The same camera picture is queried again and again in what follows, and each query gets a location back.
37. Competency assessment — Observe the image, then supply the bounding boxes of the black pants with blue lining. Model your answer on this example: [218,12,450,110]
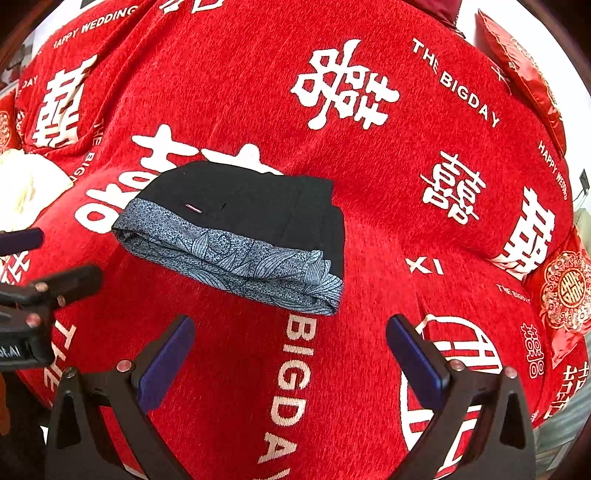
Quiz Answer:
[112,161,346,317]

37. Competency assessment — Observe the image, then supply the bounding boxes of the cream cloth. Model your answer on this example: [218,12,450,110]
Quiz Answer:
[0,150,75,232]

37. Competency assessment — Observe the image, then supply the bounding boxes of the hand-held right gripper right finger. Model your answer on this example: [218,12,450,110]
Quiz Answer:
[387,314,537,480]

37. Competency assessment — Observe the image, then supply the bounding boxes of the red printed blanket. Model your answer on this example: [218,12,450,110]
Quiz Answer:
[0,0,588,480]

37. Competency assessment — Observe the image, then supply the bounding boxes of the red cushion with round emblem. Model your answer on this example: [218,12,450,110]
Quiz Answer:
[526,226,591,370]

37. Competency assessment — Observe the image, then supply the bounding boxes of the red embroidered cushion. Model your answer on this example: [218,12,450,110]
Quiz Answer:
[0,90,24,155]

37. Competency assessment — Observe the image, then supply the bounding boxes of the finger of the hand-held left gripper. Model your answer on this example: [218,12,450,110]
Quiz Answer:
[28,264,103,309]
[0,228,45,256]

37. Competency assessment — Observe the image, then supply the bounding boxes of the red satin cushion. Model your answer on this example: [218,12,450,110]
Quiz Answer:
[475,9,568,158]

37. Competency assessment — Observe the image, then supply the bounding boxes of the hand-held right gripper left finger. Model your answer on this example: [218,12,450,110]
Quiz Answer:
[45,315,197,480]

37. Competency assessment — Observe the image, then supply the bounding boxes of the dark red cloth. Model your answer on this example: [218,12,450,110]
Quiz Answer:
[409,0,465,35]

